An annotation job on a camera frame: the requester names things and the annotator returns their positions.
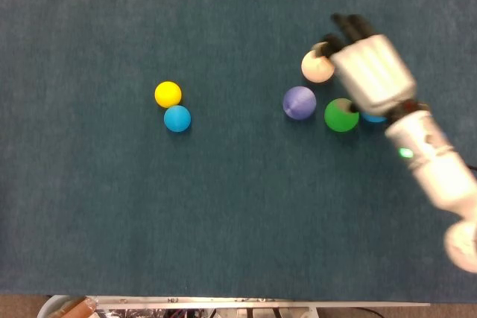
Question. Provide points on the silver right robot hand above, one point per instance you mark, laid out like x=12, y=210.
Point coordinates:
x=372, y=72

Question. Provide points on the brown plastic object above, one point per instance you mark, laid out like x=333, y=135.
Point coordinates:
x=74, y=308

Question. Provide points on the silver metal frame rail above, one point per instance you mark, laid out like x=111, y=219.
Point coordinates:
x=223, y=300

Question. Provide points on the blue felt table cover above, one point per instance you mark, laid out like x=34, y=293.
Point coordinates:
x=112, y=202

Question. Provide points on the green ball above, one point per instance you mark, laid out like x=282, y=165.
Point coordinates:
x=337, y=117

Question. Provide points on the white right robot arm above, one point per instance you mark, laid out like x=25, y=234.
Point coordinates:
x=436, y=161

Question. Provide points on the yellow ball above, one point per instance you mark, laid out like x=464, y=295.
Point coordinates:
x=168, y=94

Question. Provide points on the small blue ball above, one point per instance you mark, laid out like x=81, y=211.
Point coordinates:
x=177, y=118

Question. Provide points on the white round container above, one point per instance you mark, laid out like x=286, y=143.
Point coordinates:
x=45, y=308

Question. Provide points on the lavender ball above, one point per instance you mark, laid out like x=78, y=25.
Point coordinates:
x=299, y=103

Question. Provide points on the cream white ball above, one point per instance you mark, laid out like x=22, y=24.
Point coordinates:
x=316, y=68

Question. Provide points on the large blue ball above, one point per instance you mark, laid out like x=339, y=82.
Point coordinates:
x=372, y=118

